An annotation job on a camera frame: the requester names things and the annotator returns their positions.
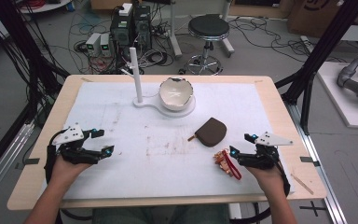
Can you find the grey power supply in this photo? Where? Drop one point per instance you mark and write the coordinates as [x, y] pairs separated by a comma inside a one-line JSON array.
[[105, 45], [92, 43]]

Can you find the brown zip pouch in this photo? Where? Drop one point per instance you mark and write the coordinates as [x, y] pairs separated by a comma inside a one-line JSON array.
[[211, 132]]

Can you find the person's right hand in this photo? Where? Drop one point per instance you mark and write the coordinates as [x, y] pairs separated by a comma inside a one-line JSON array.
[[267, 179]]

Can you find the white key stand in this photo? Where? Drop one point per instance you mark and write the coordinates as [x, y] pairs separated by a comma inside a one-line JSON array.
[[135, 77]]

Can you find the aluminium rail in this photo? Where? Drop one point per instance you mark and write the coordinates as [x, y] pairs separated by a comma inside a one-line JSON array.
[[323, 186], [6, 155]]

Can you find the person's left hand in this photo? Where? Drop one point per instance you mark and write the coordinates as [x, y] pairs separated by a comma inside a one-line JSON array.
[[65, 171]]

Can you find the black tape strip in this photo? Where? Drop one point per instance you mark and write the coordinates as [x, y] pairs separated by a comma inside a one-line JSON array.
[[309, 160], [31, 161]]

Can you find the white platform board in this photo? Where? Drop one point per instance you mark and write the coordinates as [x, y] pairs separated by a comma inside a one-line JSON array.
[[338, 102]]

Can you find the white eggshell-shaped bowl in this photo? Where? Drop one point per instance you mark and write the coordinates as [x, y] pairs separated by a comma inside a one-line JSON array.
[[175, 93]]

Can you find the black frame strut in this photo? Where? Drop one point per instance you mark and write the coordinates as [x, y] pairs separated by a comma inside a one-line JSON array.
[[323, 46]]

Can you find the white box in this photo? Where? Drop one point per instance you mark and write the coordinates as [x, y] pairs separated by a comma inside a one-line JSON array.
[[126, 9]]

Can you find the black computer tower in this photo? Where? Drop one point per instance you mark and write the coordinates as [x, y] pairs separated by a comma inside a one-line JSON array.
[[142, 26], [121, 31]]

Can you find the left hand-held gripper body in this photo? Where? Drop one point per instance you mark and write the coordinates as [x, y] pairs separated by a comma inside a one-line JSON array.
[[71, 135]]

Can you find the black round stool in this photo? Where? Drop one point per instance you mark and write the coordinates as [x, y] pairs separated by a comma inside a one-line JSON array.
[[209, 26]]

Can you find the white desk leg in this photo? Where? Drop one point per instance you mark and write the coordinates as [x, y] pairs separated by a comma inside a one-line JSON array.
[[174, 34], [227, 37]]

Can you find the person's green pants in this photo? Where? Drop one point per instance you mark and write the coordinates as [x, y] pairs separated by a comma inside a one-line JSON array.
[[121, 216]]

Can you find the cardboard box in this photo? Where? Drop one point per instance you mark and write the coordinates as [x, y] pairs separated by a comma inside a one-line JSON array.
[[313, 17]]

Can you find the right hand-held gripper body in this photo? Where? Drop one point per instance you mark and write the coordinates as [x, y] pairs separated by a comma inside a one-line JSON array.
[[270, 140]]

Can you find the white table mat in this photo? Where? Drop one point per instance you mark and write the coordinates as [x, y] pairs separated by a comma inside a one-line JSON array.
[[136, 174]]

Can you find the tan tape piece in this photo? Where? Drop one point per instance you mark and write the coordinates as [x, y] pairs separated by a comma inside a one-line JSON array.
[[86, 79]]

